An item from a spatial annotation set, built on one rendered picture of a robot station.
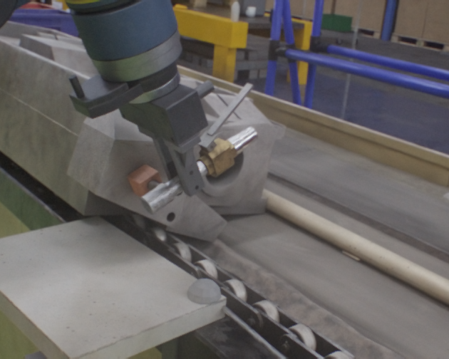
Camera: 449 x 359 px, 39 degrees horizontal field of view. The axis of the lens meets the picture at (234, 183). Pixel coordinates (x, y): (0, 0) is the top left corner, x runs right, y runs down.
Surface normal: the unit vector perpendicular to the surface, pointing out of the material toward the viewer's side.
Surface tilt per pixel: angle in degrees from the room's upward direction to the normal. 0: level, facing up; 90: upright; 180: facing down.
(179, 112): 90
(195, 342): 90
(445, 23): 90
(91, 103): 99
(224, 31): 90
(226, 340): 0
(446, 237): 0
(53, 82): 80
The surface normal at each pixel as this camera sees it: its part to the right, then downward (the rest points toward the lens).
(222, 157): 0.63, 0.32
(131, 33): 0.25, 0.51
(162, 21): 0.79, 0.18
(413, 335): 0.09, -0.94
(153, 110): -0.74, 0.53
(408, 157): -0.77, 0.14
